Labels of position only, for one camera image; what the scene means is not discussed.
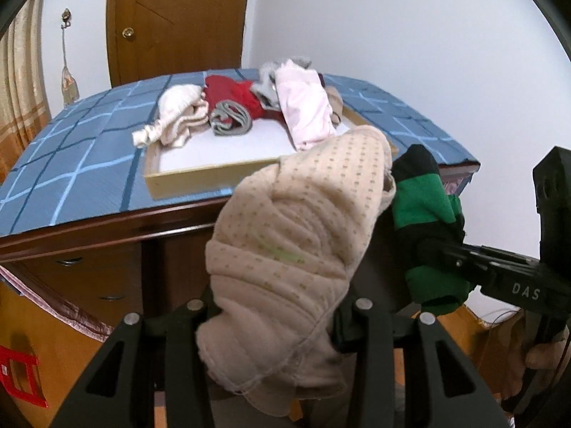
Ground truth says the green black striped sock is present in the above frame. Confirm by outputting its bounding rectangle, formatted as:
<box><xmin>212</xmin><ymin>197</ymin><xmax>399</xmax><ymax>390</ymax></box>
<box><xmin>390</xmin><ymin>144</ymin><xmax>476</xmax><ymax>317</ymax></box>

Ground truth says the pink underwear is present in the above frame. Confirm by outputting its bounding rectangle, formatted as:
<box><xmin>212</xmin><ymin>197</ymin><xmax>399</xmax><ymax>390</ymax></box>
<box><xmin>272</xmin><ymin>60</ymin><xmax>337</xmax><ymax>151</ymax></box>

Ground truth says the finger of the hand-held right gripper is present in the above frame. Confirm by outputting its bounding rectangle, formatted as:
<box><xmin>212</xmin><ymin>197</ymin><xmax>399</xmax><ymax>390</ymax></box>
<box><xmin>417</xmin><ymin>241</ymin><xmax>483</xmax><ymax>294</ymax></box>

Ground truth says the cream knotted underwear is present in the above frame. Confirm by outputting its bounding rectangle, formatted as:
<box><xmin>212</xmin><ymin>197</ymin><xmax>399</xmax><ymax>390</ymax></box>
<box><xmin>132</xmin><ymin>84</ymin><xmax>210</xmax><ymax>148</ymax></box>

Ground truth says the beige curtain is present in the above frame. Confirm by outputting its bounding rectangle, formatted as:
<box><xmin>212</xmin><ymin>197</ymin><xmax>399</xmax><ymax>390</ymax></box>
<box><xmin>0</xmin><ymin>0</ymin><xmax>52</xmax><ymax>183</ymax></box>

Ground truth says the dark red underwear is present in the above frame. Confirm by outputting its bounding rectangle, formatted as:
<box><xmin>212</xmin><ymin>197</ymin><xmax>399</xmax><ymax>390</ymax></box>
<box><xmin>204</xmin><ymin>75</ymin><xmax>251</xmax><ymax>114</ymax></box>

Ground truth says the shallow wooden tray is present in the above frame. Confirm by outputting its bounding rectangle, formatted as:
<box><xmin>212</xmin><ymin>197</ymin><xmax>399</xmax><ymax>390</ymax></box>
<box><xmin>143</xmin><ymin>107</ymin><xmax>400</xmax><ymax>200</ymax></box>

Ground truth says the wooden drawer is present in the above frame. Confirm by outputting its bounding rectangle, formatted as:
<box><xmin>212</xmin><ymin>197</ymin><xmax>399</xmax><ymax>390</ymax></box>
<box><xmin>0</xmin><ymin>267</ymin><xmax>571</xmax><ymax>428</ymax></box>

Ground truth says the dark wooden dresser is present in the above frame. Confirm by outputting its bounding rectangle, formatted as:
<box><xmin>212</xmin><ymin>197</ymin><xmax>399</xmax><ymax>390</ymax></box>
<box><xmin>0</xmin><ymin>160</ymin><xmax>482</xmax><ymax>353</ymax></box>

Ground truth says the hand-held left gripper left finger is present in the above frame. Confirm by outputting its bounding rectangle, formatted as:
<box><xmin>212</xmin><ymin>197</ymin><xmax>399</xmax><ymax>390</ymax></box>
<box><xmin>49</xmin><ymin>285</ymin><xmax>221</xmax><ymax>428</ymax></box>

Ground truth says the curtain tassel tieback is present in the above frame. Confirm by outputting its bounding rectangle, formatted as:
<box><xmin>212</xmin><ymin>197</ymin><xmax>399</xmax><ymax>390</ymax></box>
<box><xmin>61</xmin><ymin>27</ymin><xmax>80</xmax><ymax>108</ymax></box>

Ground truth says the tan underwear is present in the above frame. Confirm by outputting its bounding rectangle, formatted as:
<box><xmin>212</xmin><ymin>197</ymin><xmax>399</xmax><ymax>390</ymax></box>
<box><xmin>325</xmin><ymin>87</ymin><xmax>345</xmax><ymax>126</ymax></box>

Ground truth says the blue plaid cloth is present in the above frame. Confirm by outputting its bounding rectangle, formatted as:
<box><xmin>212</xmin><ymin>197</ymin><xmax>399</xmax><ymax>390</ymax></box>
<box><xmin>0</xmin><ymin>68</ymin><xmax>480</xmax><ymax>237</ymax></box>

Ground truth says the bright red underwear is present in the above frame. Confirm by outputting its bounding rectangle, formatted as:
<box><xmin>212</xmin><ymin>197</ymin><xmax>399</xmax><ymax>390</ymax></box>
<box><xmin>236</xmin><ymin>80</ymin><xmax>286</xmax><ymax>122</ymax></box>

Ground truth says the grey red navy sock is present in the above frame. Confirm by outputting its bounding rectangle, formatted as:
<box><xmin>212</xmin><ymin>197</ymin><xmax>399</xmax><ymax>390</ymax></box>
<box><xmin>209</xmin><ymin>100</ymin><xmax>253</xmax><ymax>137</ymax></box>

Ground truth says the beige dotted underwear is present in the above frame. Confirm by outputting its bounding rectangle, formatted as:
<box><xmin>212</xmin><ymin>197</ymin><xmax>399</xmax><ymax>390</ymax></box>
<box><xmin>196</xmin><ymin>126</ymin><xmax>398</xmax><ymax>417</ymax></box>

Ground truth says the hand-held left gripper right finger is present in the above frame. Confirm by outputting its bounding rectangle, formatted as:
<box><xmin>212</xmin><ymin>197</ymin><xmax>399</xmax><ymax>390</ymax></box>
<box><xmin>334</xmin><ymin>296</ymin><xmax>509</xmax><ymax>428</ymax></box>

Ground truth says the light grey underwear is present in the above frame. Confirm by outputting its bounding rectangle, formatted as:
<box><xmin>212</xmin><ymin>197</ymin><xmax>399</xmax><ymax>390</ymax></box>
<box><xmin>252</xmin><ymin>56</ymin><xmax>313</xmax><ymax>110</ymax></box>

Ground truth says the red paper sticker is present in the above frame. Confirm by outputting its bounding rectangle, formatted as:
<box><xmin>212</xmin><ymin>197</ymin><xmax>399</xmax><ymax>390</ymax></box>
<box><xmin>0</xmin><ymin>345</ymin><xmax>45</xmax><ymax>411</ymax></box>

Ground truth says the brown wooden door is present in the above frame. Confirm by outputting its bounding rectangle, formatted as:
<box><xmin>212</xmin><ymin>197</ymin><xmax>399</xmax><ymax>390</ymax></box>
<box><xmin>106</xmin><ymin>0</ymin><xmax>254</xmax><ymax>87</ymax></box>

